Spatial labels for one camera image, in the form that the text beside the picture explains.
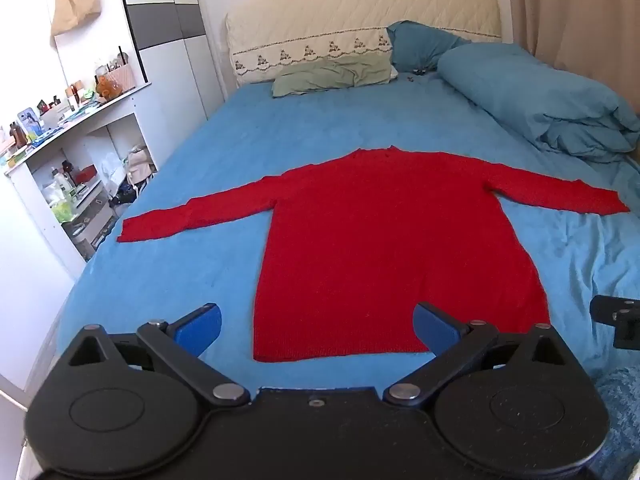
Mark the blue fluffy rug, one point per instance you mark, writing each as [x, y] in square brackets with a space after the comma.
[620, 410]

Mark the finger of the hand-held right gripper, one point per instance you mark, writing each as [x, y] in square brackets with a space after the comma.
[617, 310]

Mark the brown bottle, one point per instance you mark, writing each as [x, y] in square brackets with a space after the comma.
[18, 135]

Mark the orange plush toy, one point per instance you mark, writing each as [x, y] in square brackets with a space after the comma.
[107, 88]

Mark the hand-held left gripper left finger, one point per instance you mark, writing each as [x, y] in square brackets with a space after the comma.
[200, 330]

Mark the cream quilted headboard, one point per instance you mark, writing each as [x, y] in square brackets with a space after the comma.
[320, 25]

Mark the red knit sweater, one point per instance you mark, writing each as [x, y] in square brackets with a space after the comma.
[380, 240]

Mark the white and grey wardrobe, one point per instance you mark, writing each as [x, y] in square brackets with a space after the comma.
[165, 35]

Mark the blue bed sheet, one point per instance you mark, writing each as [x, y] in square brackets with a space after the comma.
[280, 125]

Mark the dark blue pillow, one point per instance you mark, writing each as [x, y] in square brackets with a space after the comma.
[420, 42]

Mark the green bag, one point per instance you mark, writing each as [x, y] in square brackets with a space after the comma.
[62, 210]

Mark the blue rolled duvet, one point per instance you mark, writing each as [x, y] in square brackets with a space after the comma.
[540, 95]

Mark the white shelf unit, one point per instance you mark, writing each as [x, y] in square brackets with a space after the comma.
[95, 130]

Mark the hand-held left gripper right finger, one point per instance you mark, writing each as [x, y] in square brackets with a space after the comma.
[432, 330]

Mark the red box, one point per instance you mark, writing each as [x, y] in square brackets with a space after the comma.
[82, 174]

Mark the green pillow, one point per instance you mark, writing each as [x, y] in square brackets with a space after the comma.
[330, 75]

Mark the small dark hair clip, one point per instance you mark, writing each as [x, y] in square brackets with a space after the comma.
[416, 73]

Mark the beige curtain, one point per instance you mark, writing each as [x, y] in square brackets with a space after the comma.
[585, 10]

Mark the pink storage basket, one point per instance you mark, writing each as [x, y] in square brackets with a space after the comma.
[121, 76]

